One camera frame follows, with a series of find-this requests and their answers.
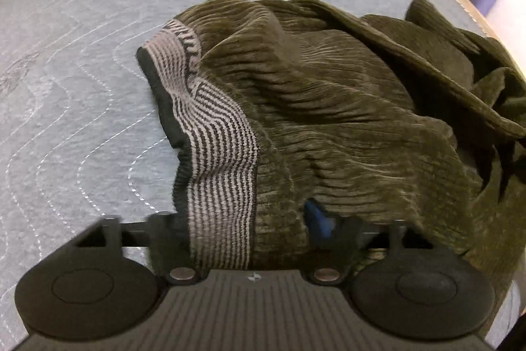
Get olive corduroy pants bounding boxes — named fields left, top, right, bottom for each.
left=136, top=0, right=525, bottom=303

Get grey quilted mattress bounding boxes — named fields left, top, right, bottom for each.
left=1, top=0, right=506, bottom=350

